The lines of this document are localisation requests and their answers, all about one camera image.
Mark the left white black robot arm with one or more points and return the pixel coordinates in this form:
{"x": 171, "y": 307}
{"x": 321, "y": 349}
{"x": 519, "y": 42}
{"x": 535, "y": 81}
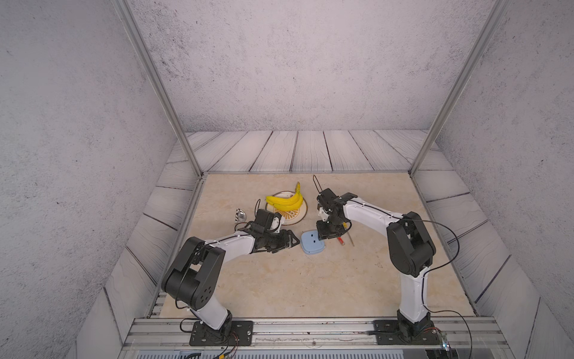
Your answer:
{"x": 193, "y": 275}

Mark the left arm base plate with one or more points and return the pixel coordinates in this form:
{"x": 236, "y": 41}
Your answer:
{"x": 231, "y": 333}

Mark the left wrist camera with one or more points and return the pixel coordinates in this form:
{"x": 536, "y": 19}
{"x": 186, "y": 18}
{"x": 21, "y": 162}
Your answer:
{"x": 276, "y": 223}

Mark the right aluminium frame post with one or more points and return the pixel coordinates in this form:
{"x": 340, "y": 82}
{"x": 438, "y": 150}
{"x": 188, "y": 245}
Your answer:
{"x": 477, "y": 50}

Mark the aluminium mounting rail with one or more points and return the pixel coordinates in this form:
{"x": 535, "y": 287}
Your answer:
{"x": 470, "y": 333}

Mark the yellow banana bunch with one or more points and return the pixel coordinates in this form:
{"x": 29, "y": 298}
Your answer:
{"x": 287, "y": 204}

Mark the round patterned plate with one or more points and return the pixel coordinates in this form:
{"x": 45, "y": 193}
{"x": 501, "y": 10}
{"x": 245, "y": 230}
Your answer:
{"x": 293, "y": 216}

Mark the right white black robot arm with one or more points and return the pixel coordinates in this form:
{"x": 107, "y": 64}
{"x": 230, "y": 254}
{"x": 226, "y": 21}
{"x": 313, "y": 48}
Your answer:
{"x": 411, "y": 250}

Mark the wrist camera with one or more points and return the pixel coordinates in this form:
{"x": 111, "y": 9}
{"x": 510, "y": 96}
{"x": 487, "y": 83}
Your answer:
{"x": 322, "y": 214}
{"x": 276, "y": 223}

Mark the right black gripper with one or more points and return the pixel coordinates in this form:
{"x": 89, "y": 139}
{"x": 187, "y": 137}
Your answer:
{"x": 323, "y": 234}

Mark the aluminium frame post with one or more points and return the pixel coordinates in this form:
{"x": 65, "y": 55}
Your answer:
{"x": 477, "y": 50}
{"x": 130, "y": 25}

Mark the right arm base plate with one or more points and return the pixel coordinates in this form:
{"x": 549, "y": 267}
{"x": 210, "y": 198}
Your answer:
{"x": 403, "y": 332}

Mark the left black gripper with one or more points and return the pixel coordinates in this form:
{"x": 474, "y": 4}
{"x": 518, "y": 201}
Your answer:
{"x": 285, "y": 241}

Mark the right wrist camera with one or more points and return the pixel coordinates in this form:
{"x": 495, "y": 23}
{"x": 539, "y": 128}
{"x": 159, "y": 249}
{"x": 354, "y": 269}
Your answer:
{"x": 322, "y": 214}

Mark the left aluminium frame post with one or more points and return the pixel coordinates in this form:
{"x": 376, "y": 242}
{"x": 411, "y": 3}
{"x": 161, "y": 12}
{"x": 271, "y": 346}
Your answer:
{"x": 130, "y": 25}

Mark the yellow handled screwdriver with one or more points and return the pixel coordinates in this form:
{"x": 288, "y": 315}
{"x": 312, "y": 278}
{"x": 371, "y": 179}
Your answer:
{"x": 347, "y": 233}

